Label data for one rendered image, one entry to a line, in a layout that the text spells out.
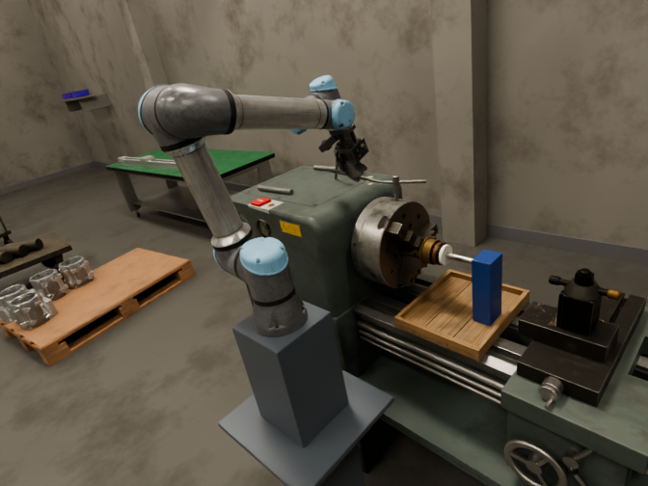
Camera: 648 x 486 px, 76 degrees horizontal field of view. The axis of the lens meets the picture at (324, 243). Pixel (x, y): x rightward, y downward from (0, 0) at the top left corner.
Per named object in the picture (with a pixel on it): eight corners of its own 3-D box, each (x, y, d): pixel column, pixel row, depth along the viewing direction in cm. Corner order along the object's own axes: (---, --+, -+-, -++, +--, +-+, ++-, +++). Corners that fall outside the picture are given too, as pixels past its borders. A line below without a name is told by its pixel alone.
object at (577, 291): (558, 295, 101) (559, 284, 100) (570, 280, 106) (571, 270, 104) (596, 306, 95) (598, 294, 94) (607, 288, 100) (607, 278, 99)
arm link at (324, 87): (301, 88, 123) (320, 73, 126) (315, 121, 129) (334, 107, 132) (317, 86, 117) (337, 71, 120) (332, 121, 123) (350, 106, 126)
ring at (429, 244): (411, 242, 138) (435, 248, 132) (426, 230, 143) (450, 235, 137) (413, 266, 142) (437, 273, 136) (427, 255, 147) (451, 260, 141)
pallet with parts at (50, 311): (147, 258, 454) (134, 226, 437) (200, 276, 394) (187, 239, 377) (3, 333, 361) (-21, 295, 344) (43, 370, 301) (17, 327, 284)
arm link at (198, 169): (246, 292, 113) (144, 94, 86) (221, 277, 124) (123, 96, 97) (280, 267, 119) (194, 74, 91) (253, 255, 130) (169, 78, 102)
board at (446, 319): (394, 326, 141) (393, 317, 140) (449, 278, 162) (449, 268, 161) (478, 362, 121) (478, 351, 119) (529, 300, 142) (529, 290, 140)
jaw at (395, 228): (392, 246, 146) (377, 229, 137) (399, 233, 147) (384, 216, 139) (419, 253, 138) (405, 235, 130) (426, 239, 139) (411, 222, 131)
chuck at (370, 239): (360, 294, 148) (356, 208, 137) (411, 266, 168) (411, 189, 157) (380, 302, 142) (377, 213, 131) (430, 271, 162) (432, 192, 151)
